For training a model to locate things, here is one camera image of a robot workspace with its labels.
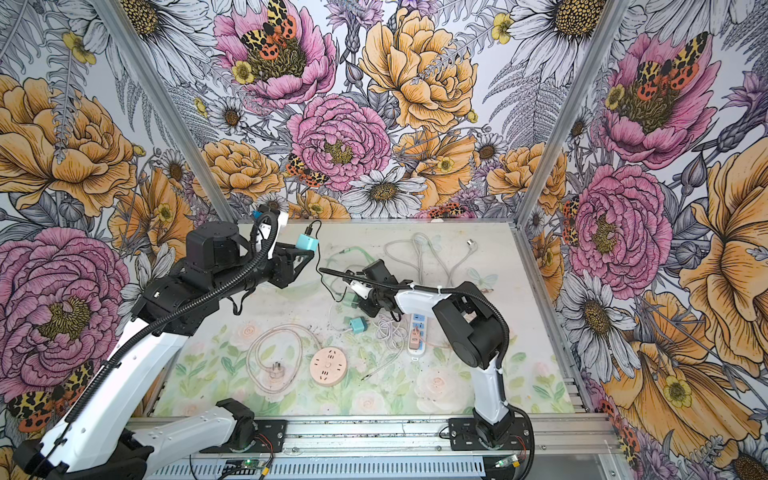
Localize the round pink power socket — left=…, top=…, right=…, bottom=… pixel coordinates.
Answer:
left=309, top=347, right=348, bottom=387

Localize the white blue power strip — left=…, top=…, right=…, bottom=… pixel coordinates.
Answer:
left=407, top=314, right=427, bottom=357

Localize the black thin cable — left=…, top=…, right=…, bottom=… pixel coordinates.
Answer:
left=303, top=219, right=349, bottom=304

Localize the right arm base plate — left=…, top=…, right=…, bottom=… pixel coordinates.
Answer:
left=447, top=417, right=534, bottom=451

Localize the white power strip cable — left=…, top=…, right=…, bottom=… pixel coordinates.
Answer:
left=382, top=233, right=478, bottom=283

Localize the green thin cable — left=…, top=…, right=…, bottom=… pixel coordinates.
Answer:
left=323, top=244, right=379, bottom=328

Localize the clear pink socket cable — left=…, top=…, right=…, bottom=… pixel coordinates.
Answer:
left=244, top=323, right=323, bottom=403

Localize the aluminium front rail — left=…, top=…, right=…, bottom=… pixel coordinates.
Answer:
left=146, top=414, right=633, bottom=479

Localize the teal green charger plug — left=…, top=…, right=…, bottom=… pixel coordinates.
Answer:
left=295, top=234, right=319, bottom=252

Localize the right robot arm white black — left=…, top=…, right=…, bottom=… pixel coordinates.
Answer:
left=336, top=260, right=515, bottom=449

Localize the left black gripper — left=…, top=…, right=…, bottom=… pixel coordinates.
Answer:
left=214, top=241, right=314, bottom=298

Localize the white thin coiled cable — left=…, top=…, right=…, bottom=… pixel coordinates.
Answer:
left=371, top=314, right=410, bottom=355

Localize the pink charger plug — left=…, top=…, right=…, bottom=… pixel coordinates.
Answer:
left=408, top=327, right=422, bottom=351

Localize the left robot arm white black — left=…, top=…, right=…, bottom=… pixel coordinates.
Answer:
left=13, top=212, right=318, bottom=479

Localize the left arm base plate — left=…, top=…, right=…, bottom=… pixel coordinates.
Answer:
left=201, top=419, right=288, bottom=454

